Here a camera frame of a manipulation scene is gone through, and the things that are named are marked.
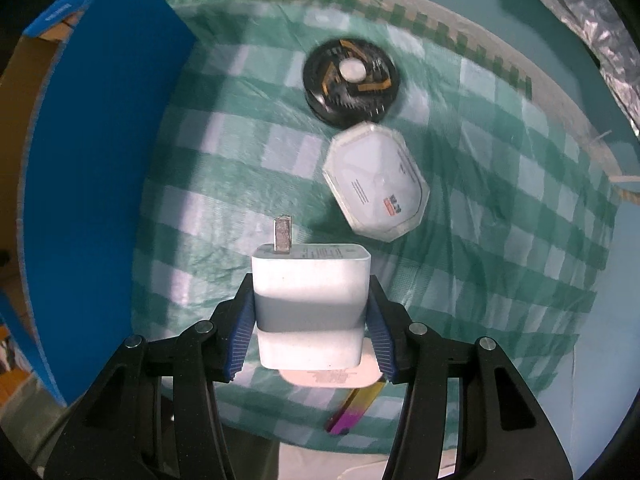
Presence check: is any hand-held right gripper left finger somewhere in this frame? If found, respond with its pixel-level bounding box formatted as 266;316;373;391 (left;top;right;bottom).
44;272;257;480

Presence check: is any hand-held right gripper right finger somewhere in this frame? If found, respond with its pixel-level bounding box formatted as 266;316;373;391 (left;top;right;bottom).
367;275;573;480

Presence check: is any gold and purple lighter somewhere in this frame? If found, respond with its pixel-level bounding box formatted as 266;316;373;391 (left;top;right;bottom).
325;380;388;436

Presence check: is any large white charger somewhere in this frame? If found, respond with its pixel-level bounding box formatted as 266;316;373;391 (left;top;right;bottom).
251;216;372;371

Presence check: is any white octagonal case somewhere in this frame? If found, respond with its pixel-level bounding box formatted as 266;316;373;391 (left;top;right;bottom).
321;121;432;241

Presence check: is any blue cardboard box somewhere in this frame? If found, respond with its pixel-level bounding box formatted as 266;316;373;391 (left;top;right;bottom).
0;0;198;406

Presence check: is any black round tin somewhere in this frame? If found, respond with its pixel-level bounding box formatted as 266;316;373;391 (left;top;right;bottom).
302;37;401;128

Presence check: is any green checked plastic tablecloth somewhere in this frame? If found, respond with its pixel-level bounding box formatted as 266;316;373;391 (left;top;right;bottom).
130;10;621;453

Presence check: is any green checked fabric cloth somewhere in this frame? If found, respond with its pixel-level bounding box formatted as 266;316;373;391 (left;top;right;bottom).
165;0;533;98

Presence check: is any silver foil curtain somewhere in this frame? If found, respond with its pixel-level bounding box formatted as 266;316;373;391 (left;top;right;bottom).
502;0;640;141

